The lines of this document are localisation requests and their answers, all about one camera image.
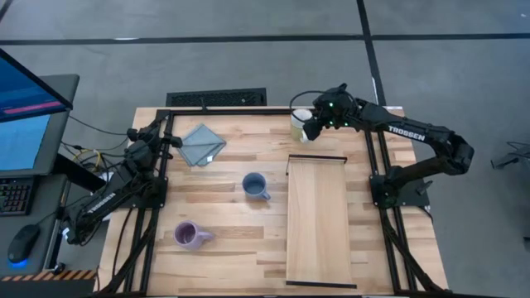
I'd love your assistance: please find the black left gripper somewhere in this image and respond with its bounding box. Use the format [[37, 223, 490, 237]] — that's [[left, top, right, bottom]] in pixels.
[[139, 124, 183, 155]]

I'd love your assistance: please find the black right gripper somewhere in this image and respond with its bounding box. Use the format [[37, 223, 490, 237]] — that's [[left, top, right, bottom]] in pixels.
[[303, 83, 360, 142]]

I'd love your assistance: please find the white ceramic mug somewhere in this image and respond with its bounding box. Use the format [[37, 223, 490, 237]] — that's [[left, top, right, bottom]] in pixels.
[[290, 108, 315, 144]]

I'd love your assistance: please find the blue ceramic mug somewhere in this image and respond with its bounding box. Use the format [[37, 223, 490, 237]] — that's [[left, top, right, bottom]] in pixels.
[[241, 171, 272, 202]]

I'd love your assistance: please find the purple ceramic mug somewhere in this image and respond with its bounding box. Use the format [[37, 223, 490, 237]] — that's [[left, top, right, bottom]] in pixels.
[[173, 220, 215, 251]]

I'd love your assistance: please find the grey folded cloth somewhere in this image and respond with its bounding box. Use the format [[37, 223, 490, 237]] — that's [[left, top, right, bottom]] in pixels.
[[176, 123, 228, 168]]

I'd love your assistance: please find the black floor vent grate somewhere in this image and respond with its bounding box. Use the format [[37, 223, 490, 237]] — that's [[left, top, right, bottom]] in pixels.
[[165, 87, 268, 108]]

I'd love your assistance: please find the grey side desk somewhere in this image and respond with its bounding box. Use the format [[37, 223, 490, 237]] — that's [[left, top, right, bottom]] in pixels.
[[0, 152, 109, 298]]

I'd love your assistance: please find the grey-bezel computer monitor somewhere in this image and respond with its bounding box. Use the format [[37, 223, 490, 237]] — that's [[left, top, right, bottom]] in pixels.
[[0, 74, 81, 178]]

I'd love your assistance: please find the black-bezel computer monitor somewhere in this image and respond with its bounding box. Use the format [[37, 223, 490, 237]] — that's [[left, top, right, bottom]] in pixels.
[[0, 48, 75, 123]]

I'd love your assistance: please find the black backlit keyboard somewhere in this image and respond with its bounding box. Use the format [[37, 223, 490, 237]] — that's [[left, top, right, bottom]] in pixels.
[[0, 176, 35, 218]]

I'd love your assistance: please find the black computer mouse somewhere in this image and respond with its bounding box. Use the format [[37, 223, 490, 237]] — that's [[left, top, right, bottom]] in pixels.
[[7, 223, 41, 264]]

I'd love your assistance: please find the black yellow hazard tape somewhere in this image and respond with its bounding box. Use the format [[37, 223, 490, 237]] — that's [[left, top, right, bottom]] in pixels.
[[0, 269, 97, 283]]

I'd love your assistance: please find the black floor stand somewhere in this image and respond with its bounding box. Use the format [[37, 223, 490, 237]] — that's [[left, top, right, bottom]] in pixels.
[[490, 140, 530, 171]]

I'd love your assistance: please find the black looped cable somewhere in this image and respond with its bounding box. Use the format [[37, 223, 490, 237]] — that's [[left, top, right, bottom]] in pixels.
[[288, 89, 328, 111]]

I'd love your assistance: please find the black aluminium table frame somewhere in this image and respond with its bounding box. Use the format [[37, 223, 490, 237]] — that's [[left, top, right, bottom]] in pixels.
[[95, 106, 452, 298]]

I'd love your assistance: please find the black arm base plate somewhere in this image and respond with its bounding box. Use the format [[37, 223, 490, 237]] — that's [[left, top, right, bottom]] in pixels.
[[369, 165, 431, 209], [123, 175, 169, 209]]

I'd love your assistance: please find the yellow cable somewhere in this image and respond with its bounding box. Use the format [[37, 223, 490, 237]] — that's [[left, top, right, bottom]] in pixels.
[[72, 148, 103, 173]]

